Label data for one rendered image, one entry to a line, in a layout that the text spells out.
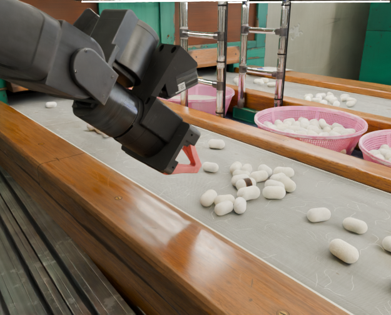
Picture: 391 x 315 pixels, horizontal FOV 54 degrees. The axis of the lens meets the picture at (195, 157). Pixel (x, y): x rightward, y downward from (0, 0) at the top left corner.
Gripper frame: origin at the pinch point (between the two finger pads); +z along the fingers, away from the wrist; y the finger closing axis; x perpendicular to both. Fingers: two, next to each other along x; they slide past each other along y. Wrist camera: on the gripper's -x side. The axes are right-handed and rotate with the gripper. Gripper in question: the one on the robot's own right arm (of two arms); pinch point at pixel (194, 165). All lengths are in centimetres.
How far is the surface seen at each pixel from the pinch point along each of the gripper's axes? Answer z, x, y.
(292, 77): 77, -58, 54
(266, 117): 40, -25, 25
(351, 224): 13.7, -3.3, -18.0
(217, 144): 20.1, -8.7, 17.3
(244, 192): 9.8, -0.6, -2.6
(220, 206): 5.4, 3.2, -3.3
